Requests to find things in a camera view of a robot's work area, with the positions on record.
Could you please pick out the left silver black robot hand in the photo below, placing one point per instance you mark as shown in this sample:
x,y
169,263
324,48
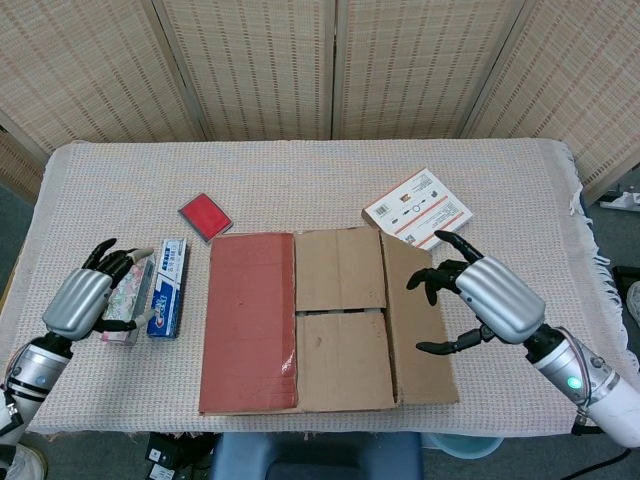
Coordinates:
x,y
75,300

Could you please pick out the blue chair seat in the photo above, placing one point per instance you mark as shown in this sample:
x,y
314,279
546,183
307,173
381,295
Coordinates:
x,y
320,455

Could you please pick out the large red cardboard box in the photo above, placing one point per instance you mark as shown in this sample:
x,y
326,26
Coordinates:
x,y
250,320

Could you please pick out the light blue bucket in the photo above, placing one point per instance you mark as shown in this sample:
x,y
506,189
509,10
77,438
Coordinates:
x,y
465,445

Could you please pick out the black floor object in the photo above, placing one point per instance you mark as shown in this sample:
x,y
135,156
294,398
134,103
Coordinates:
x,y
627,275

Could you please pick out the grey white shoe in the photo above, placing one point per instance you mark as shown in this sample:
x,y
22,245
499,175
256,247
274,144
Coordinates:
x,y
20,462

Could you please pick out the black floor device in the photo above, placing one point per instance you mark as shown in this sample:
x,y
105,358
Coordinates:
x,y
165,452

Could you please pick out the bamboo folding screen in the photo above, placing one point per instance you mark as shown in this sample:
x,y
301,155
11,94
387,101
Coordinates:
x,y
250,65

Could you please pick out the white orange product box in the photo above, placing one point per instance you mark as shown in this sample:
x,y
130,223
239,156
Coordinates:
x,y
425,205

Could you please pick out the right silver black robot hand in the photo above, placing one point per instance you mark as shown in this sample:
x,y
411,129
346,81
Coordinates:
x,y
500,295

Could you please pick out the red flat ink pad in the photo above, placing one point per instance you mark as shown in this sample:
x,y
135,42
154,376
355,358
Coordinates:
x,y
205,215

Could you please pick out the pink floral carton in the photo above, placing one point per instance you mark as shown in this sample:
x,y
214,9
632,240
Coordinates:
x,y
127,300

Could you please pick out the blue white toothpaste box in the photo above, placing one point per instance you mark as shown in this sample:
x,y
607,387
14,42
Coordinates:
x,y
167,290

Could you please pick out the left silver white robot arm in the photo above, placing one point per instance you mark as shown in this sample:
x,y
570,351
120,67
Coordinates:
x,y
30,370

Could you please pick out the beige woven tablecloth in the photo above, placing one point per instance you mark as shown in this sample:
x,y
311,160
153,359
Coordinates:
x,y
320,175

